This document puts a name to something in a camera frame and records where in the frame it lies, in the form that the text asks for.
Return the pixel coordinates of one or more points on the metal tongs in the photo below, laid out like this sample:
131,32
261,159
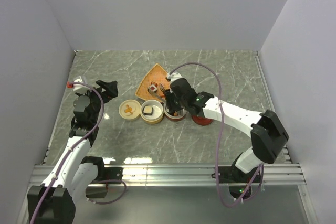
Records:
156,95

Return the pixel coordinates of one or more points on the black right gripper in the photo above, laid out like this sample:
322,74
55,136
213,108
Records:
169,95

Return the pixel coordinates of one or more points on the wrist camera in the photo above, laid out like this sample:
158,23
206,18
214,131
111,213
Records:
78,87
171,77

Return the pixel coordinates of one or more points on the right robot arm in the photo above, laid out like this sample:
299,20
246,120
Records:
267,133

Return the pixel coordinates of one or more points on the aluminium front rail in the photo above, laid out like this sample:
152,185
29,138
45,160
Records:
199,174

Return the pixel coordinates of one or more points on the sushi roll red centre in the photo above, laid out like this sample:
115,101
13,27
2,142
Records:
153,88

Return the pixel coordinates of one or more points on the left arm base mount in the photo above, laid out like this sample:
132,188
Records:
99,190

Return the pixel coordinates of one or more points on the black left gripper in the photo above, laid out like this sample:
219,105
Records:
111,89

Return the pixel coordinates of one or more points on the red lid with white handle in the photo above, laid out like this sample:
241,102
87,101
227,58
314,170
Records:
201,121

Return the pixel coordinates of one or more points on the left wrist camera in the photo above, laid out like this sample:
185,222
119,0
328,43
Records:
78,87

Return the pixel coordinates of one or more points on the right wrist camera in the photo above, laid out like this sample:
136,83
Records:
171,77

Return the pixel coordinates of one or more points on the woven bamboo tray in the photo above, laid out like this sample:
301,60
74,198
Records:
156,74

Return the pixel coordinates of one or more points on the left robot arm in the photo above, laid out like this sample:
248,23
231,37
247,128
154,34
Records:
54,200

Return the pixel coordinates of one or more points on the sushi roll green centre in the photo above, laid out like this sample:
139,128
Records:
147,110

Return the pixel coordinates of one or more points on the red bowl silver inside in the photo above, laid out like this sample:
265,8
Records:
182,113

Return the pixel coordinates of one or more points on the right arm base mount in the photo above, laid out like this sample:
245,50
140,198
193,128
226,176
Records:
232,175

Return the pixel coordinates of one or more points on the cream lid with orange handle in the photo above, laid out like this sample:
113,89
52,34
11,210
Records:
129,110

